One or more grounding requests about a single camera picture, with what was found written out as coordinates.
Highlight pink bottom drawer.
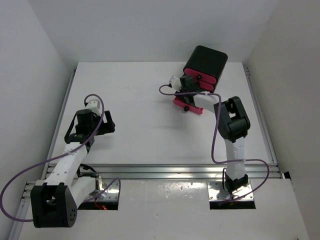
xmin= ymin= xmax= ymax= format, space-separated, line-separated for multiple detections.
xmin=173 ymin=97 xmax=204 ymax=115

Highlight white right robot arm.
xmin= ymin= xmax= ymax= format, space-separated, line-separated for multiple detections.
xmin=177 ymin=75 xmax=251 ymax=194

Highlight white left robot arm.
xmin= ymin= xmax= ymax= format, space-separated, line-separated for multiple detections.
xmin=30 ymin=107 xmax=116 ymax=228

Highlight black drawer cabinet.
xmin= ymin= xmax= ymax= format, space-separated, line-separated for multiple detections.
xmin=183 ymin=45 xmax=228 ymax=92

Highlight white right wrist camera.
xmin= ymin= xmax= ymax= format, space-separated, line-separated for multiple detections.
xmin=169 ymin=76 xmax=182 ymax=92

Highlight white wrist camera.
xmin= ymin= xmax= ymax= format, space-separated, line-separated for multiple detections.
xmin=84 ymin=99 xmax=102 ymax=117
xmin=169 ymin=76 xmax=182 ymax=92

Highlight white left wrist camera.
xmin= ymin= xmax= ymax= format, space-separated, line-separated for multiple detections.
xmin=84 ymin=99 xmax=102 ymax=117

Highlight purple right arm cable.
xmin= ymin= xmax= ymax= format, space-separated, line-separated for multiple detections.
xmin=159 ymin=84 xmax=270 ymax=202

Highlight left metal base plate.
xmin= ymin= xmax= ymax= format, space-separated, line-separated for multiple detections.
xmin=83 ymin=180 xmax=121 ymax=203

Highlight metal base plate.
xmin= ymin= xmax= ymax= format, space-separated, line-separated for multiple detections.
xmin=207 ymin=179 xmax=254 ymax=203
xmin=83 ymin=180 xmax=121 ymax=203

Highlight aluminium rail frame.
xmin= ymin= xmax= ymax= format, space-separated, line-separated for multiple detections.
xmin=7 ymin=66 xmax=293 ymax=240

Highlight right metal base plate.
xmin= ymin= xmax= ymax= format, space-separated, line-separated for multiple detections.
xmin=207 ymin=179 xmax=254 ymax=203

